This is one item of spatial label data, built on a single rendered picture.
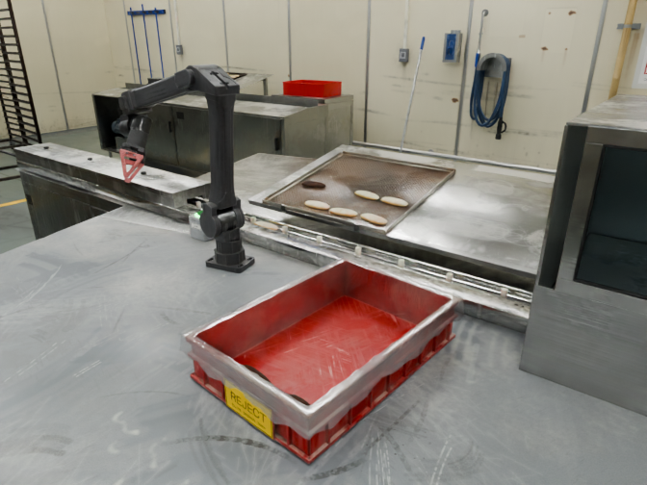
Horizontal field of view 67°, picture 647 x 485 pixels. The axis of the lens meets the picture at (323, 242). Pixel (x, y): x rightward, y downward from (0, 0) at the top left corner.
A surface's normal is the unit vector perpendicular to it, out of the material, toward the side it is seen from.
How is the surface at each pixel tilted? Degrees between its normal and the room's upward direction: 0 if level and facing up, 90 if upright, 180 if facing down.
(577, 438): 0
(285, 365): 0
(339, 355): 0
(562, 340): 90
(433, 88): 90
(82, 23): 90
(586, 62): 90
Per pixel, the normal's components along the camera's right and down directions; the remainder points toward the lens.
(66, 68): 0.80, 0.23
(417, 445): 0.00, -0.92
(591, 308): -0.60, 0.31
